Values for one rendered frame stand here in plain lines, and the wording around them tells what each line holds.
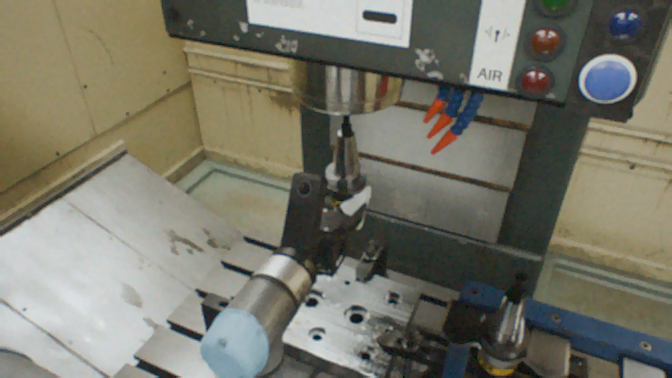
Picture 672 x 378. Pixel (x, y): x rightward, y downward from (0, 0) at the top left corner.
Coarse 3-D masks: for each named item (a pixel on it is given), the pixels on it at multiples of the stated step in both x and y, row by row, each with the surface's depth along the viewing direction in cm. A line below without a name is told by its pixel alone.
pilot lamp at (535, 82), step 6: (534, 72) 39; (540, 72) 39; (522, 78) 40; (528, 78) 39; (534, 78) 39; (540, 78) 39; (546, 78) 39; (522, 84) 40; (528, 84) 39; (534, 84) 39; (540, 84) 39; (546, 84) 39; (528, 90) 40; (534, 90) 39; (540, 90) 39
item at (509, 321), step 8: (504, 296) 63; (504, 304) 62; (512, 304) 61; (520, 304) 61; (496, 312) 64; (504, 312) 63; (512, 312) 62; (520, 312) 62; (496, 320) 64; (504, 320) 63; (512, 320) 62; (520, 320) 63; (488, 328) 66; (496, 328) 64; (504, 328) 63; (512, 328) 63; (520, 328) 63; (496, 336) 65; (504, 336) 64; (512, 336) 64; (520, 336) 64; (504, 344) 64; (512, 344) 64
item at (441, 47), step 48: (192, 0) 49; (240, 0) 47; (432, 0) 40; (480, 0) 38; (528, 0) 37; (576, 0) 35; (240, 48) 51; (288, 48) 48; (336, 48) 45; (384, 48) 43; (432, 48) 42; (576, 48) 37
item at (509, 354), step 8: (488, 320) 68; (480, 328) 67; (480, 336) 66; (488, 336) 66; (528, 336) 66; (480, 344) 67; (488, 344) 65; (496, 344) 65; (520, 344) 65; (528, 344) 65; (488, 352) 66; (496, 352) 66; (504, 352) 64; (512, 352) 64; (520, 352) 64; (504, 360) 65; (512, 360) 65; (520, 360) 65
